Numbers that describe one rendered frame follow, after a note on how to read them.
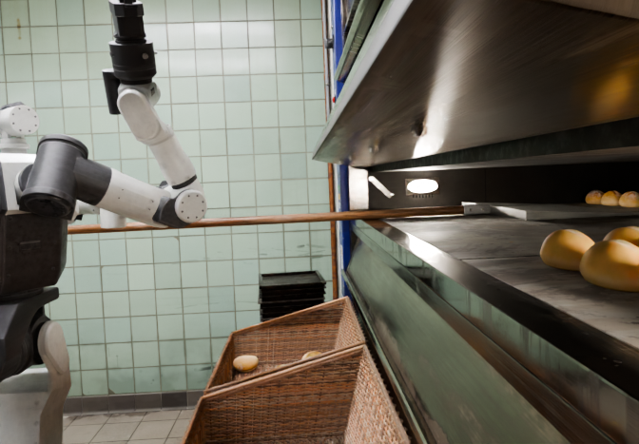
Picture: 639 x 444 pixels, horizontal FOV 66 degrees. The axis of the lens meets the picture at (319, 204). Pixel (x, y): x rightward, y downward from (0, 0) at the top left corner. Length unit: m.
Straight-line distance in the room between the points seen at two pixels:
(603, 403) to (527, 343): 0.11
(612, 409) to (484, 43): 0.25
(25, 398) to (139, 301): 1.79
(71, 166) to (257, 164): 1.90
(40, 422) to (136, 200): 0.57
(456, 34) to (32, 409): 1.28
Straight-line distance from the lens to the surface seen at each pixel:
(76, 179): 1.11
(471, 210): 1.73
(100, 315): 3.22
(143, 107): 1.12
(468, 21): 0.26
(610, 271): 0.66
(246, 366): 1.99
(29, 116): 1.31
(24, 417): 1.41
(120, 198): 1.13
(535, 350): 0.49
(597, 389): 0.41
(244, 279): 2.97
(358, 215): 1.65
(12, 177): 1.20
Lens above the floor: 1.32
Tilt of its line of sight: 3 degrees down
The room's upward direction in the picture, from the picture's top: 2 degrees counter-clockwise
